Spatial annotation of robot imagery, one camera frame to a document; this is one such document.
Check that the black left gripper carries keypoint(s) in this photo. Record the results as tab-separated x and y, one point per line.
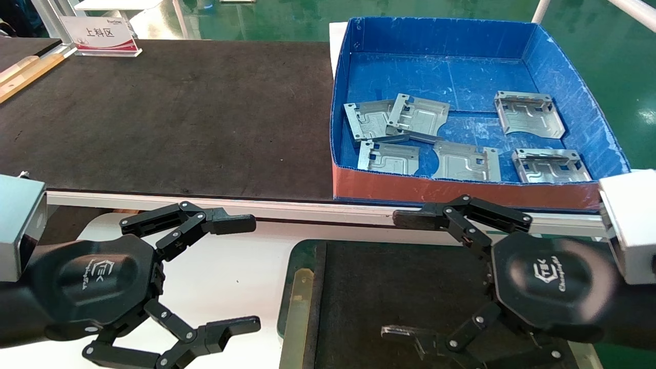
97	279

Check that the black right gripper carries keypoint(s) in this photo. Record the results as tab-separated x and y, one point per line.
553	282

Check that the stamped metal bracket part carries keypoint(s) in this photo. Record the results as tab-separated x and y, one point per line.
423	115
464	163
366	120
530	115
551	166
389	158

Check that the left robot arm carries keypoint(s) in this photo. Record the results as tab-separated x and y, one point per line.
18	312

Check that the black tray container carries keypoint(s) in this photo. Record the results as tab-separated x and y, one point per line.
384	287

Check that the blue corrugated plastic box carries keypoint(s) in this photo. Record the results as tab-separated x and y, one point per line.
461	66

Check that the white board behind box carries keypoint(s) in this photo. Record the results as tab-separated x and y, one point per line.
337	43

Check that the acrylic sign with Chinese text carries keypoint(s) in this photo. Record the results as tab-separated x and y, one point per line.
100	33

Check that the brown wooden strip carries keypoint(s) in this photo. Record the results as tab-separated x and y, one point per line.
28	77

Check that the white background table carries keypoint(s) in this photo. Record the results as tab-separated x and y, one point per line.
118	4

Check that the pale wooden strip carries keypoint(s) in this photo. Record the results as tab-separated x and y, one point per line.
15	69

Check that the aluminium conveyor frame rail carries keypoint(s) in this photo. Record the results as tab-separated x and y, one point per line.
256	207

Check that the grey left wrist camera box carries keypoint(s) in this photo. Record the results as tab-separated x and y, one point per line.
15	225

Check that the white pipe frame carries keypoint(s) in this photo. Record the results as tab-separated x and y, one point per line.
635	13

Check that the aluminium profile post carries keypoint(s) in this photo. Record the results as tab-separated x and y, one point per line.
51	20

